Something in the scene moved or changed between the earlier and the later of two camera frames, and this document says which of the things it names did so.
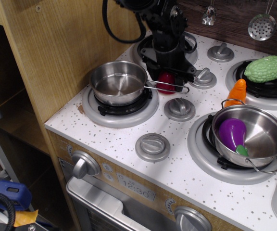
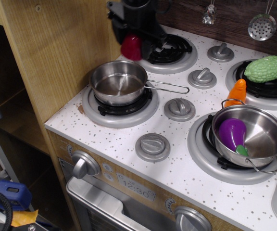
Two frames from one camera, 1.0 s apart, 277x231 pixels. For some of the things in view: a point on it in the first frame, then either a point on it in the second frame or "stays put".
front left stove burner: (119, 117) stays put
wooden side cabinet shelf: (40, 53) stays put
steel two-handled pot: (243, 134) stays put
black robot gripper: (167, 55) to (139, 17)
